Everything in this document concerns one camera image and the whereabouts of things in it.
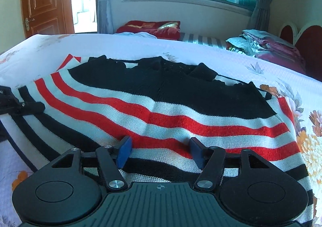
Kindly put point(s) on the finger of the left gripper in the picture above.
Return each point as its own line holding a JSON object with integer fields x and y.
{"x": 12, "y": 106}

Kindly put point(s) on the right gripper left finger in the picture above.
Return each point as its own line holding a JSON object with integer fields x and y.
{"x": 110, "y": 160}

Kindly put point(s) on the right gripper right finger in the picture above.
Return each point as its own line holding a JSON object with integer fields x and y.
{"x": 211, "y": 163}

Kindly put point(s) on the striped knit sweater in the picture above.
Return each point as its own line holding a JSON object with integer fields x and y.
{"x": 160, "y": 105}

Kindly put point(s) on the floral pink bed sheet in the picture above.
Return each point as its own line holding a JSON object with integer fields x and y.
{"x": 44, "y": 54}

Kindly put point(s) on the striped grey white mattress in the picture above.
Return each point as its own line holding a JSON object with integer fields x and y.
{"x": 203, "y": 40}

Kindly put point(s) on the stack of folded quilts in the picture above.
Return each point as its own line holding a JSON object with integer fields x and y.
{"x": 265, "y": 46}

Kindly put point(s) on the light blue crumpled cloth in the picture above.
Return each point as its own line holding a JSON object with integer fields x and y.
{"x": 139, "y": 34}

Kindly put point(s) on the red gold pillow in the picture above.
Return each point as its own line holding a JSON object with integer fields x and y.
{"x": 169, "y": 30}

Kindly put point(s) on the red white scalloped headboard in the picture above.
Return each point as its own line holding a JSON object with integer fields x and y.
{"x": 308, "y": 42}

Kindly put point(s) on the brass door handle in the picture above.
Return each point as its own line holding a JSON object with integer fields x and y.
{"x": 27, "y": 23}

